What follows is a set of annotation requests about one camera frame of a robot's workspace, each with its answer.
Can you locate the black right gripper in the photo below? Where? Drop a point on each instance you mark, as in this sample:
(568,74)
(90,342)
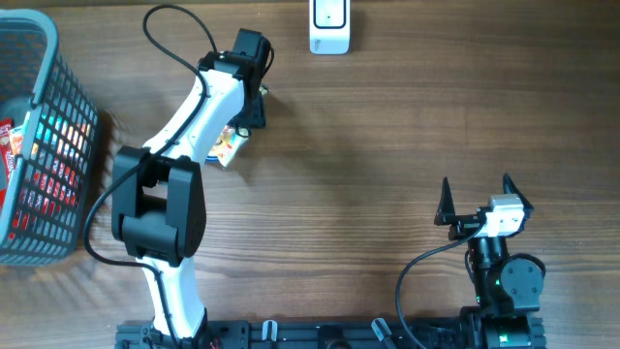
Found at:
(464,224)

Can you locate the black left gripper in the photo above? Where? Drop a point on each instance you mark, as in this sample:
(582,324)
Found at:
(256,118)

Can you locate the blue yellow snack bag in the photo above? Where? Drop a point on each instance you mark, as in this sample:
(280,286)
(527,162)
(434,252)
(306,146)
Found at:
(227,145)

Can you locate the small orange box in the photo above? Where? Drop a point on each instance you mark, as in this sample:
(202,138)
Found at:
(16,136)

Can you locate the red candy bag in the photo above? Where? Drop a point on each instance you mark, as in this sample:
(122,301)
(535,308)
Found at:
(7,156)

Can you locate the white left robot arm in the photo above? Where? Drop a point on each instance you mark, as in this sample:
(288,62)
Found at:
(159,212)

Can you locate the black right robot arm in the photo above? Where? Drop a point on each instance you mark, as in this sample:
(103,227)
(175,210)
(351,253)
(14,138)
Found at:
(508,286)

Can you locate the white barcode scanner box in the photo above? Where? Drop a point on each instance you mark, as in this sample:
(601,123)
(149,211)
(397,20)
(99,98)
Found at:
(329,26)

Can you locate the grey plastic shopping basket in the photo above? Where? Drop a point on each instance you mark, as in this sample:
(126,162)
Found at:
(46,183)

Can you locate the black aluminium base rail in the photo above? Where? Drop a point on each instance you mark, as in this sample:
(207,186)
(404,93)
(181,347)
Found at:
(451,332)

